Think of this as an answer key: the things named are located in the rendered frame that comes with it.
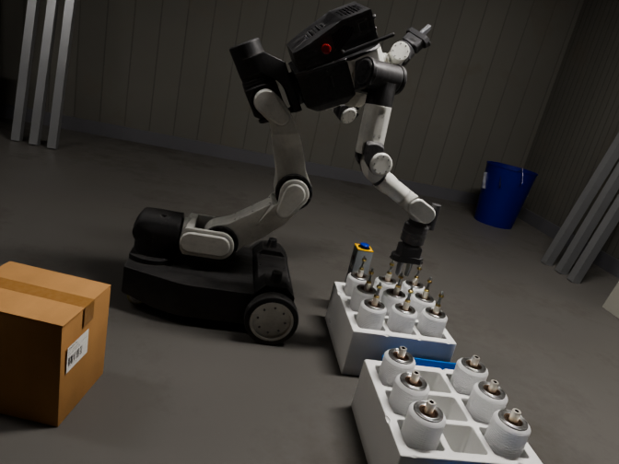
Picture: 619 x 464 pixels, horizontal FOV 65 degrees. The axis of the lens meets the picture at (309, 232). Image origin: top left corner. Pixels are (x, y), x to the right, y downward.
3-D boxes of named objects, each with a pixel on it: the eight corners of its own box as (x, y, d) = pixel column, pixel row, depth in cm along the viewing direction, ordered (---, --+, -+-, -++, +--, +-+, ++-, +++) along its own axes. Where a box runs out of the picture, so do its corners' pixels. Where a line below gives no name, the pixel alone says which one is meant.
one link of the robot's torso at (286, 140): (281, 217, 184) (242, 95, 167) (278, 203, 200) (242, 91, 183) (320, 205, 184) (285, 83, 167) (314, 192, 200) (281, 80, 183)
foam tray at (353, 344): (341, 374, 171) (353, 330, 165) (324, 318, 207) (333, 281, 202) (442, 385, 178) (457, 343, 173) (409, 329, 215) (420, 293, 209)
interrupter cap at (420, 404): (418, 422, 116) (419, 420, 116) (409, 400, 123) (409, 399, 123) (447, 424, 118) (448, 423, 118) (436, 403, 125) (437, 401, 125)
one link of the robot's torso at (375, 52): (286, 47, 152) (391, 6, 151) (272, 28, 180) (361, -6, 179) (313, 131, 168) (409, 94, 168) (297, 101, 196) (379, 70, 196)
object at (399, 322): (409, 358, 177) (423, 316, 172) (387, 359, 174) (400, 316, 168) (396, 343, 186) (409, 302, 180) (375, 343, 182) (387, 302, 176)
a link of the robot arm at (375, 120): (357, 173, 158) (372, 103, 153) (345, 167, 170) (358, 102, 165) (390, 178, 161) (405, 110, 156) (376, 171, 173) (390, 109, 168)
